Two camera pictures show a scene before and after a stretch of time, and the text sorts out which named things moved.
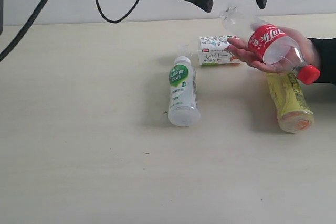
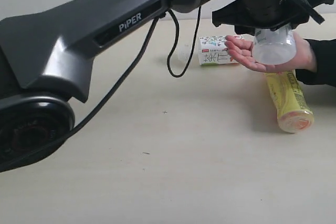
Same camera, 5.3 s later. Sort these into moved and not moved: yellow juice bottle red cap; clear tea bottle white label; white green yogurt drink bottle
Moved: white green yogurt drink bottle
Not moved: clear tea bottle white label; yellow juice bottle red cap
